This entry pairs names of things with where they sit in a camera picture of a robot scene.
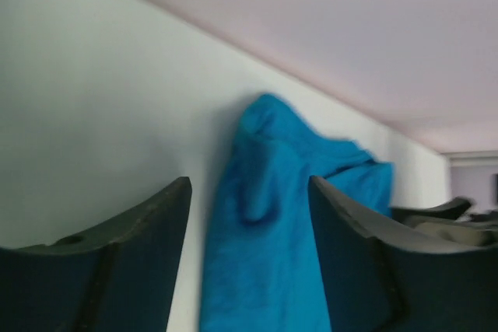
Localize blue polo shirt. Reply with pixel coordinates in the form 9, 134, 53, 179
199, 94, 394, 331

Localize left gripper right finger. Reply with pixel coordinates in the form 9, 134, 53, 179
308, 176, 497, 331

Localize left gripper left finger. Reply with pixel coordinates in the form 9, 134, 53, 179
1, 176, 192, 331

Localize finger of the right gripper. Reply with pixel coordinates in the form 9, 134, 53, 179
391, 197, 474, 225
412, 221, 497, 247

